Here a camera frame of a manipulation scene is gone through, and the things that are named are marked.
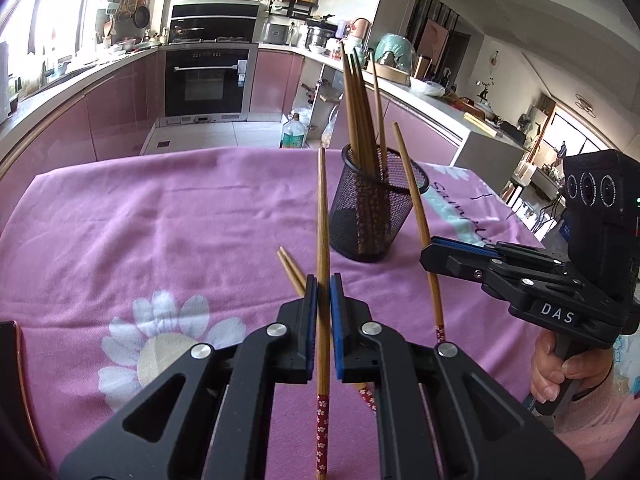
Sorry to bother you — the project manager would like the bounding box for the black mesh utensil cup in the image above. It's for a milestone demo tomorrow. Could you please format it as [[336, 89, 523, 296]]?
[[329, 145, 413, 263]]

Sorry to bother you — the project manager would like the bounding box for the pink sleeve right forearm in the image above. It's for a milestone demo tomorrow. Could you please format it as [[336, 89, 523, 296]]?
[[555, 365, 639, 479]]

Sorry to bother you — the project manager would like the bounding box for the person's right hand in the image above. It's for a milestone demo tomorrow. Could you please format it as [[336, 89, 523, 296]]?
[[530, 330, 613, 404]]

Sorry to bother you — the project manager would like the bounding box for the chopstick in cup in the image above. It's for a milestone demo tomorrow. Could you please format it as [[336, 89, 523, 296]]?
[[369, 52, 388, 182], [341, 44, 382, 254]]

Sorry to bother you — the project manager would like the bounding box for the pink floral tablecloth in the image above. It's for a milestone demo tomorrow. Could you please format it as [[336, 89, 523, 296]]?
[[1, 148, 539, 479]]

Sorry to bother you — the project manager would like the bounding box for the green bag on counter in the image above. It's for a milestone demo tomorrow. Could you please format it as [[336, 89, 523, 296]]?
[[374, 32, 416, 73]]

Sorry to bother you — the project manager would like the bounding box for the chopstick in cup right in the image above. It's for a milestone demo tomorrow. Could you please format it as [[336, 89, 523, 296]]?
[[369, 52, 388, 182]]

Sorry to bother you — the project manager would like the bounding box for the black built-in oven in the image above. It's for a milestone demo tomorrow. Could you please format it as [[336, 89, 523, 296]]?
[[164, 42, 257, 122]]

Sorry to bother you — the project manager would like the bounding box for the black range hood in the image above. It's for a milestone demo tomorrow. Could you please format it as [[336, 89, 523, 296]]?
[[168, 0, 260, 44]]

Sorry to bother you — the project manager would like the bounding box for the black frying pan hanging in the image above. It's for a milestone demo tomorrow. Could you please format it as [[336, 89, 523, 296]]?
[[131, 4, 151, 29]]

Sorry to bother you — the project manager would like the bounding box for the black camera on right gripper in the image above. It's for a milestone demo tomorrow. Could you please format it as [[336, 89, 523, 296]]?
[[563, 150, 639, 335]]

